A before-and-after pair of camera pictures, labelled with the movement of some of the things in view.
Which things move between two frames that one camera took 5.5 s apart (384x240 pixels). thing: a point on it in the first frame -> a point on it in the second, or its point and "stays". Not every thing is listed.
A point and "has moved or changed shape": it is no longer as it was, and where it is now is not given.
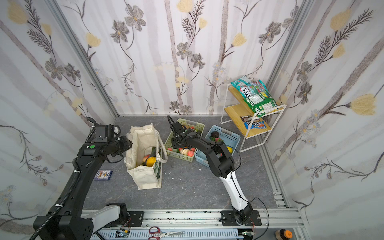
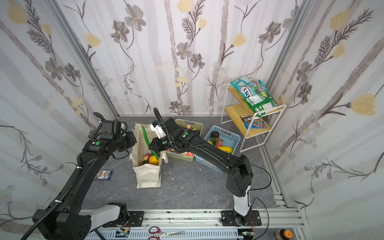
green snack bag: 256,96 stays
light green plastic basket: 188,154 stays
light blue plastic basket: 230,138 stays
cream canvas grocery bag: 139,173 has moved or changed shape
